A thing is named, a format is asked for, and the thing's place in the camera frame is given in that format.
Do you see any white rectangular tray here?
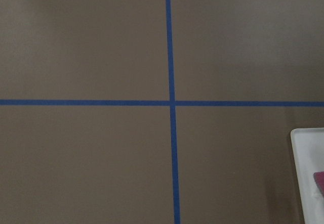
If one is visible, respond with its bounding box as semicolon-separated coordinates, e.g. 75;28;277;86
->
291;128;323;223

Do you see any magenta microfiber cloth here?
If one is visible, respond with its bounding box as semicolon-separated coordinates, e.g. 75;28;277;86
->
313;171;324;194

